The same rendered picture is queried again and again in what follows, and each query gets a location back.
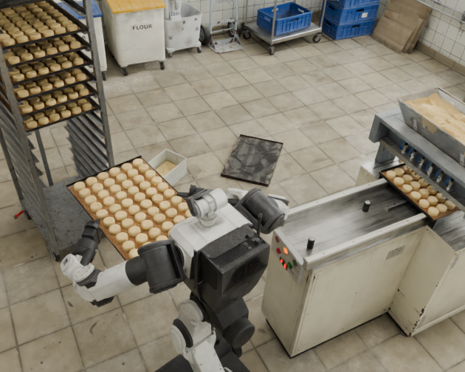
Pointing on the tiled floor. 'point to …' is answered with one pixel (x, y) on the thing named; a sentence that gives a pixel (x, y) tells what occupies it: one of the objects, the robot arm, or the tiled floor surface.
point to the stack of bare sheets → (252, 160)
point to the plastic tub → (170, 166)
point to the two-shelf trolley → (283, 34)
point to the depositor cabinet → (432, 269)
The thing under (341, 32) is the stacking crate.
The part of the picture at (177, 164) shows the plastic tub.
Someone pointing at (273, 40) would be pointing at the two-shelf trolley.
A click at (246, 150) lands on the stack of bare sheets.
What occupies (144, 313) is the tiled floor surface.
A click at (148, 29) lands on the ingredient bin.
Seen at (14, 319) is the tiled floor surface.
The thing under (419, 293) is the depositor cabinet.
